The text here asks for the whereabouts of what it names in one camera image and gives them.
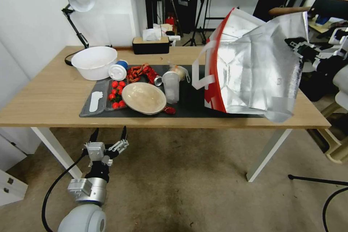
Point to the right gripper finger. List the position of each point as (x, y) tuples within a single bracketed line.
[(295, 45)]

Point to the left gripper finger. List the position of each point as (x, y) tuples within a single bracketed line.
[(119, 145), (95, 136)]

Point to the red silver food delivery bag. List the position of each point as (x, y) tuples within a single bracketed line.
[(244, 66)]

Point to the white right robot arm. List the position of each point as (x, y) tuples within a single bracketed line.
[(341, 79)]

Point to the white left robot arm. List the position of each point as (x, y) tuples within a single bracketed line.
[(81, 218)]

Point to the clear plastic clamshell container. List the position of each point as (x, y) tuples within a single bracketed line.
[(95, 107)]

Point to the beige disposable bowl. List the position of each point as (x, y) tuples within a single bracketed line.
[(144, 98)]

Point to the small crumpled red wrapper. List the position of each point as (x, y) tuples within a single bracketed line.
[(169, 110)]

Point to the wooden table white legs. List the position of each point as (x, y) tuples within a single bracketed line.
[(40, 101)]

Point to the blue paper cup white lid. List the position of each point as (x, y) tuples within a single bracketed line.
[(117, 71)]

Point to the red snack wrapper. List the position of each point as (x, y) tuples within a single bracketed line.
[(136, 73)]

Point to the white plastic basin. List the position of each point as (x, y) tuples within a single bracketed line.
[(93, 62)]

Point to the red drink can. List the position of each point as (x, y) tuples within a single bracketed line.
[(155, 78)]

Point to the clear plastic cup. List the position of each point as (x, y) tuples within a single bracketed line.
[(171, 88)]

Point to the white cabinet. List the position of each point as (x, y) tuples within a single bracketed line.
[(13, 145)]

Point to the black table mat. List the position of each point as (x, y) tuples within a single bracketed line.
[(190, 98)]

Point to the white drawer unit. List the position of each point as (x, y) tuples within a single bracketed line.
[(12, 188)]

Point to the lidded plastic cup orange residue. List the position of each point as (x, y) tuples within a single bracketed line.
[(180, 71)]

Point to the beige low furniture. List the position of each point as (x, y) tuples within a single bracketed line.
[(335, 145)]

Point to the black tripod stand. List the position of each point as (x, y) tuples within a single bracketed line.
[(201, 11)]

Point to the black wooden tissue box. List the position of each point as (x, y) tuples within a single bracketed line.
[(151, 47)]

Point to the red fire extinguisher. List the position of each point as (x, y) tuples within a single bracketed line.
[(171, 20)]

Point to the black stand leg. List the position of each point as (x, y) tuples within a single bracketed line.
[(318, 179)]

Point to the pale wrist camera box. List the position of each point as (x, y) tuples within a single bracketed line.
[(95, 151)]

